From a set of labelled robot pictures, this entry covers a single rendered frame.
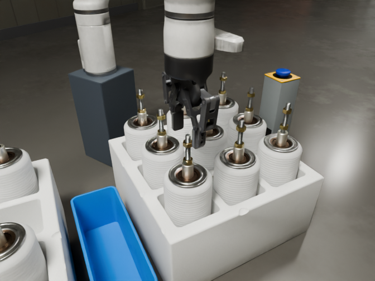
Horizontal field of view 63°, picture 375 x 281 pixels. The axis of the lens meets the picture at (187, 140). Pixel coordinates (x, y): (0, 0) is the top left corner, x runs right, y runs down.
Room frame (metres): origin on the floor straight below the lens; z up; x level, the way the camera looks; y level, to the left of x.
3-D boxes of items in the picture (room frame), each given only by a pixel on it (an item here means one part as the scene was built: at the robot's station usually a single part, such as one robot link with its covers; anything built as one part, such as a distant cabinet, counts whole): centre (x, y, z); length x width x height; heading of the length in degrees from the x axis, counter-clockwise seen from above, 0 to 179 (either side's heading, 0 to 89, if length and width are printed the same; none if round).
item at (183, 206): (0.45, 0.00, 0.16); 0.10 x 0.10 x 0.18
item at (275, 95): (0.82, -0.27, 0.16); 0.07 x 0.07 x 0.31; 28
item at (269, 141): (0.57, -0.21, 0.25); 0.08 x 0.08 x 0.01
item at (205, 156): (0.61, -0.05, 0.16); 0.10 x 0.10 x 0.18
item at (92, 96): (0.89, 0.26, 0.15); 0.14 x 0.14 x 0.30; 57
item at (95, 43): (0.89, 0.26, 0.39); 0.09 x 0.09 x 0.17; 57
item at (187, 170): (0.45, 0.00, 0.26); 0.02 x 0.02 x 0.03
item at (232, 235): (0.61, -0.05, 0.09); 0.39 x 0.39 x 0.18; 28
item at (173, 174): (0.45, 0.00, 0.25); 0.08 x 0.08 x 0.01
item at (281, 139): (0.57, -0.21, 0.26); 0.02 x 0.02 x 0.03
